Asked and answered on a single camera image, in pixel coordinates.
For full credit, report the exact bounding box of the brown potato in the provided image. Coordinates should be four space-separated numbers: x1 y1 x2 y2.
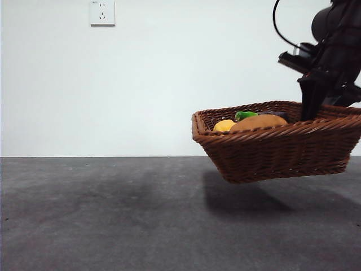
230 114 288 133

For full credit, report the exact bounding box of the brown wicker basket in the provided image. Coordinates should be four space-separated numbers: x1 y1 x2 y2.
191 100 361 184

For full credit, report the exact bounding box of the purple eggplant with green stem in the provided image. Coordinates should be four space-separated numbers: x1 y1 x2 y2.
235 111 290 123

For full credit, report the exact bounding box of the yellow toy vegetable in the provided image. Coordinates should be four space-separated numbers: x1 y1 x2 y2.
213 119 237 132

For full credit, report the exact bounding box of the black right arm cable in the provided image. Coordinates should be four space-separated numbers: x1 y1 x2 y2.
272 0 300 48

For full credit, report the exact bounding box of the white wall socket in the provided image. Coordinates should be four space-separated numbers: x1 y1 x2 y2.
90 0 116 28

